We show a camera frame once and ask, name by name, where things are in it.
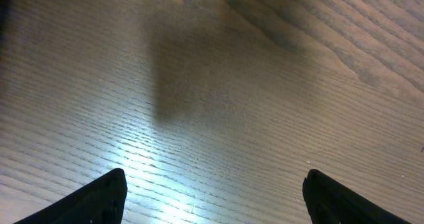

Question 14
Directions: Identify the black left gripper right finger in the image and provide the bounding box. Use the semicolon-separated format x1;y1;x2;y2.
302;169;408;224

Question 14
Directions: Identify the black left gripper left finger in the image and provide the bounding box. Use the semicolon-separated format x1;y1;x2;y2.
16;168;127;224

